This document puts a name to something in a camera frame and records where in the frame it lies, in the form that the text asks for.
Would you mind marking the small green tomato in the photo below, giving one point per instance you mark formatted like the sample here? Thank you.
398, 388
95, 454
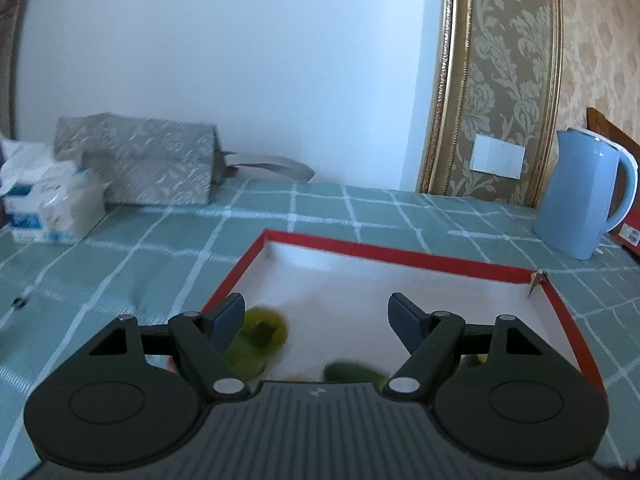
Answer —
265, 332

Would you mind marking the wooden chair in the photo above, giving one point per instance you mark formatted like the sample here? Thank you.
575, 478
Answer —
602, 122

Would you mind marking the cucumber piece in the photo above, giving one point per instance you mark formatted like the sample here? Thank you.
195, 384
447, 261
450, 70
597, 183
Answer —
355, 372

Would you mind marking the light blue electric kettle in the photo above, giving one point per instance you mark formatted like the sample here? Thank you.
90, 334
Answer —
570, 200

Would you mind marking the red packet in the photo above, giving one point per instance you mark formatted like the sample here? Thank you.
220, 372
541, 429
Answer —
631, 237

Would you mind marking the patterned curtain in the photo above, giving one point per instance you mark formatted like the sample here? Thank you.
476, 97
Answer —
7, 60

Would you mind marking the tissue pack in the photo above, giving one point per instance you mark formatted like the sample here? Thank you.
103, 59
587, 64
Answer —
50, 205

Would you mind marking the green checked tablecloth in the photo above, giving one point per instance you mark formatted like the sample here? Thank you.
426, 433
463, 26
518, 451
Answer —
150, 260

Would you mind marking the red cardboard box tray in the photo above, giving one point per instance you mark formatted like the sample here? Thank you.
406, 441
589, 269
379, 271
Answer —
375, 285

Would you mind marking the grey patterned bag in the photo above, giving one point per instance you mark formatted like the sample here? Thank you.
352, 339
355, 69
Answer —
150, 160

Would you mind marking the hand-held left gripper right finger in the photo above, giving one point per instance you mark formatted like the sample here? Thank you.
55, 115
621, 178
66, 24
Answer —
402, 317

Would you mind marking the gold ornate wall frame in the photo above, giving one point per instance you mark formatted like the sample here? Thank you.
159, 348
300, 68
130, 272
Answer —
442, 85

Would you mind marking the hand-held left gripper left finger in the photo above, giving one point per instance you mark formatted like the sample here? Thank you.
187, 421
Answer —
230, 317

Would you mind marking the white wall switch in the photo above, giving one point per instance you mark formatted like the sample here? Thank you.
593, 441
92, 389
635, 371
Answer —
497, 156

